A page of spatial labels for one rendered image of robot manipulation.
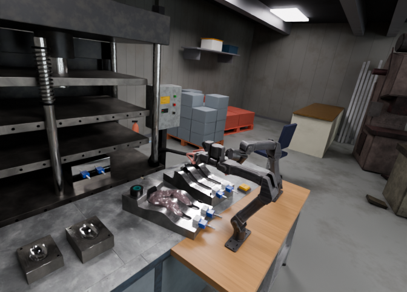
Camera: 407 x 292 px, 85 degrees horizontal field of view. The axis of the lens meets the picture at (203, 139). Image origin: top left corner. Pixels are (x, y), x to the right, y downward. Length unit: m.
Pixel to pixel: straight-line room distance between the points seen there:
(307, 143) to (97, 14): 4.71
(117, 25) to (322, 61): 6.79
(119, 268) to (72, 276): 0.18
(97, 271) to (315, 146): 4.82
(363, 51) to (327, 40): 0.98
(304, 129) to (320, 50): 3.19
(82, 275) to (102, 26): 1.30
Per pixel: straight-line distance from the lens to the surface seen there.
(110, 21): 1.62
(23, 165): 1.69
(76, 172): 1.79
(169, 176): 1.75
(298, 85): 7.93
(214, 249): 1.30
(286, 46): 8.12
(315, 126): 5.30
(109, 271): 1.22
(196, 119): 4.34
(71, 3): 1.54
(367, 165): 5.36
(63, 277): 1.25
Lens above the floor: 1.71
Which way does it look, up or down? 19 degrees down
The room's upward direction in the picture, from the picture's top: 6 degrees clockwise
